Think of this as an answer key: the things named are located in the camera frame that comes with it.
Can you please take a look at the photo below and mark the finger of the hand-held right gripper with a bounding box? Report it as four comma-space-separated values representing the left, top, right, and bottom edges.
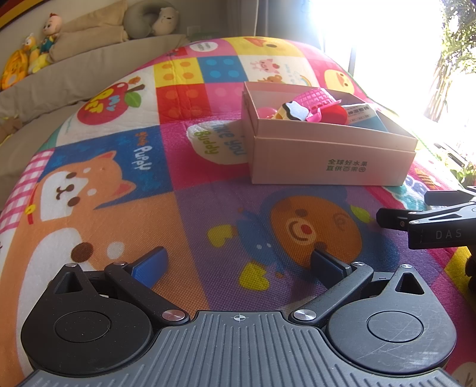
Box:
425, 190, 476, 205
376, 207, 442, 229

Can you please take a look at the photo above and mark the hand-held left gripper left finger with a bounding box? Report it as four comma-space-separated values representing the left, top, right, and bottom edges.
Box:
46, 246, 190, 329

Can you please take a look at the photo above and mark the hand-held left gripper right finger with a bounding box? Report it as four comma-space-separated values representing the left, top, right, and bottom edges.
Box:
292, 249, 428, 330

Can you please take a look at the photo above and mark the pink cardboard box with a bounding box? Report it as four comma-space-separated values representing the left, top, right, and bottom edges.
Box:
241, 81, 418, 185

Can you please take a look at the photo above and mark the blue white cotton pad packet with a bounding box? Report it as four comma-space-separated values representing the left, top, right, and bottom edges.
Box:
344, 103, 389, 132

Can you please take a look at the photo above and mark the orange plastic toy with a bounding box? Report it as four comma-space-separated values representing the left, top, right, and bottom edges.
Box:
320, 106, 348, 125

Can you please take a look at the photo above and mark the pink toy basket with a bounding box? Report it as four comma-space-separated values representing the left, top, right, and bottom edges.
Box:
289, 86, 343, 114

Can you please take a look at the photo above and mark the toy cupcake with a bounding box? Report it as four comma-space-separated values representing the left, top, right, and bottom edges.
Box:
274, 101, 311, 121

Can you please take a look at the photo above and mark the colourful cartoon play mat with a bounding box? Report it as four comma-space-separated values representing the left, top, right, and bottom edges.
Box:
0, 35, 476, 387

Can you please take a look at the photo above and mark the green leafy plant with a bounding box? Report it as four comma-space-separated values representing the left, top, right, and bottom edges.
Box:
428, 0, 476, 123

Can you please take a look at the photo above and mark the brown plush toy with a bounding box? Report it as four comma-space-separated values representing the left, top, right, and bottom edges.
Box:
0, 117, 23, 144

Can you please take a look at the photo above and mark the beige sofa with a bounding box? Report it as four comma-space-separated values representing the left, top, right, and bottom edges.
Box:
0, 22, 194, 209

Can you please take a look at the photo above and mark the yellow tiger plush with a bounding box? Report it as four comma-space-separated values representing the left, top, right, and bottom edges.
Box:
0, 48, 30, 90

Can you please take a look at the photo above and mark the yellow duck plush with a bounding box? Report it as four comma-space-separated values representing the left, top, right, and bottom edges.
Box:
22, 33, 51, 74

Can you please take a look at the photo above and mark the white bear plush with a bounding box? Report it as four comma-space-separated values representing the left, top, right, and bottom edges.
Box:
151, 5, 183, 36

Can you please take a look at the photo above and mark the grey neck pillow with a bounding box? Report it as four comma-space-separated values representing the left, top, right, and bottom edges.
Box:
123, 0, 179, 38

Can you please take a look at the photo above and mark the cartoon doll plush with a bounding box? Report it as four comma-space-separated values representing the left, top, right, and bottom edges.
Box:
39, 12, 64, 56

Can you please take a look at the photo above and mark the framed wall picture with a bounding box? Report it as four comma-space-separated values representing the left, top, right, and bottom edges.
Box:
0, 0, 49, 29

